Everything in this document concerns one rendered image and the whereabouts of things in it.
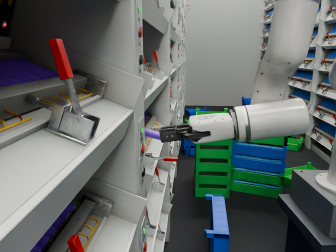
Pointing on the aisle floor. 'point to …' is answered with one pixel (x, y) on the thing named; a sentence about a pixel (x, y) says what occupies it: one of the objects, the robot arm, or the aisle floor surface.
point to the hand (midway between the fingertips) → (169, 133)
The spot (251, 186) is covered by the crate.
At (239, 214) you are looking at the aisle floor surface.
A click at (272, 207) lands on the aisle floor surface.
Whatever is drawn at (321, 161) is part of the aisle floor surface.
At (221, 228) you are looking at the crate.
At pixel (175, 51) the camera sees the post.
